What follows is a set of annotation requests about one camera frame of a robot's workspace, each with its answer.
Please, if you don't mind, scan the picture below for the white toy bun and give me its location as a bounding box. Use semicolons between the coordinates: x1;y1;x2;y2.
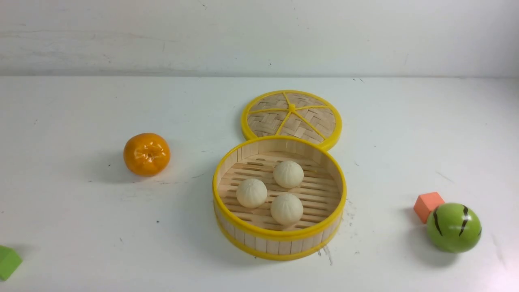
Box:
236;178;268;208
270;193;304;227
273;161;304;189

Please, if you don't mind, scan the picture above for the green toy watermelon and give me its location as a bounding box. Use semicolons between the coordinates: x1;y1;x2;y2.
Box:
426;203;482;253

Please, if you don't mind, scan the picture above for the orange toy tangerine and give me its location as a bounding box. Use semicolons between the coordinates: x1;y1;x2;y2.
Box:
123;133;171;177

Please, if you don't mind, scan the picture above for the green wooden block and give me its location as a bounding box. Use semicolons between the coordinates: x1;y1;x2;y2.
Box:
0;245;23;281

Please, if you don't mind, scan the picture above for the orange wooden block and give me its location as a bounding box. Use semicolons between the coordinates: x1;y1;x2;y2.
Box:
413;192;445;224

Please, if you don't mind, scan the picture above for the yellow rimmed bamboo steamer tray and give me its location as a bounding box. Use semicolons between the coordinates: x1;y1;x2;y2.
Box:
212;135;347;261

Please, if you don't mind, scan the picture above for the woven bamboo steamer lid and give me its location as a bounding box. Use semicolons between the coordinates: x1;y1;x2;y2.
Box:
240;90;343;151

